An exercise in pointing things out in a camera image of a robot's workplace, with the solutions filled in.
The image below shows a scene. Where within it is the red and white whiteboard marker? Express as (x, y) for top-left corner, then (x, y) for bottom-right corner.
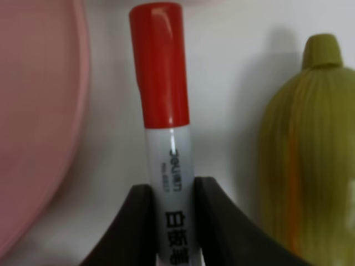
(129, 2), (202, 265)

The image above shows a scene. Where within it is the toy corn cob with husk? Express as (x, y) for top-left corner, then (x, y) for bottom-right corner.
(258, 34), (354, 265)

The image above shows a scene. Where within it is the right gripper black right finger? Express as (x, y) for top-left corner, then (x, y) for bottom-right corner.
(194, 177), (308, 266)

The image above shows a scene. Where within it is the pink round plate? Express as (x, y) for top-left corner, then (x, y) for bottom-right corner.
(1, 1), (90, 254)

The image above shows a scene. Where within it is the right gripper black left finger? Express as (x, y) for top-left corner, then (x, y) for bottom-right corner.
(81, 185), (157, 266)

